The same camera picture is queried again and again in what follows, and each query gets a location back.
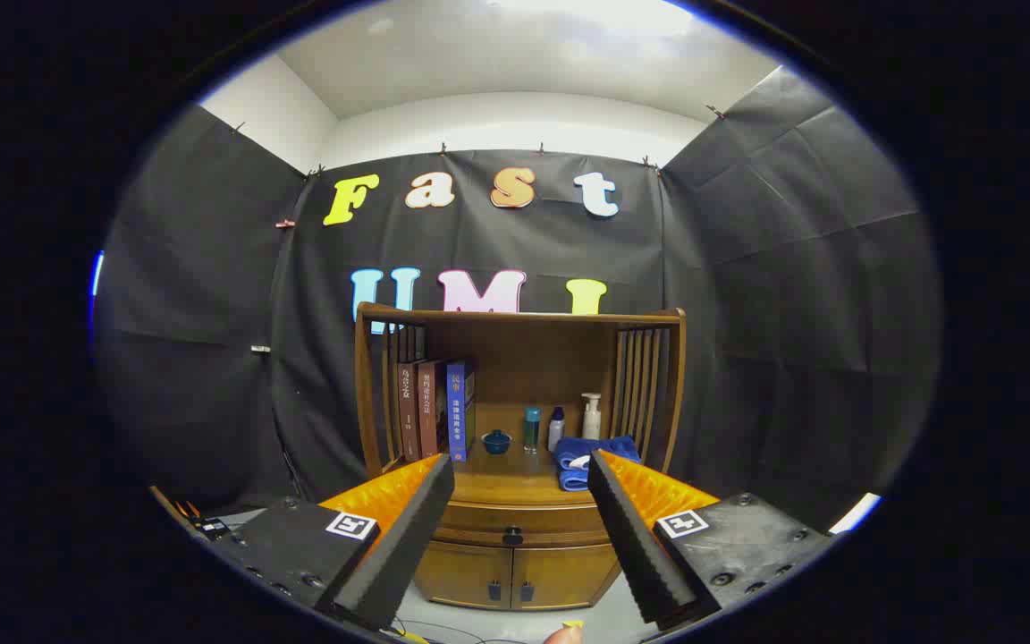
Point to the dark brown book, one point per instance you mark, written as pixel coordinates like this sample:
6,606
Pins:
409,411

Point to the wooden drawer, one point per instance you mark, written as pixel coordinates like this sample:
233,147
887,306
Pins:
479,523

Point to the wooden cabinet door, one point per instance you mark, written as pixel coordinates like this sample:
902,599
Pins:
461,572
560,577

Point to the blue folded towel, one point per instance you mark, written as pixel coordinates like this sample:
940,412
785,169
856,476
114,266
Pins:
573,474

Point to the blue lidded teacup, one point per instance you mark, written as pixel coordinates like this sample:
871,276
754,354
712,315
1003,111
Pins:
496,441

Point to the reddish brown book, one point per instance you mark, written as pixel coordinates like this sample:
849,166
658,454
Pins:
431,407

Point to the white bottle blue cap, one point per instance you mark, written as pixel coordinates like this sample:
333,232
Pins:
555,431

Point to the wooden cabinet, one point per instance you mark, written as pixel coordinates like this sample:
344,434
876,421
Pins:
533,358

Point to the wooden countertop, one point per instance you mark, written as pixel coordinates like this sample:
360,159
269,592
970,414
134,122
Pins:
515,478

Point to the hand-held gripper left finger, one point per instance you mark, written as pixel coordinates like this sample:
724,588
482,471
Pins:
408,546

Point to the teal clear bottle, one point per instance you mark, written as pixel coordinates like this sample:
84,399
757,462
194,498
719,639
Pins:
531,429

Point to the black drawer knob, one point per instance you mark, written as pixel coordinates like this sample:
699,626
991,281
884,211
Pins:
512,537

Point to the white pump bottle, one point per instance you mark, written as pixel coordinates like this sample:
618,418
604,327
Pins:
592,419

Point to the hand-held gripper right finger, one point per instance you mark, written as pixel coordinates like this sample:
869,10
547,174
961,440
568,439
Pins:
636,546

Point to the blue book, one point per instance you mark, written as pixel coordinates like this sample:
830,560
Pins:
458,411

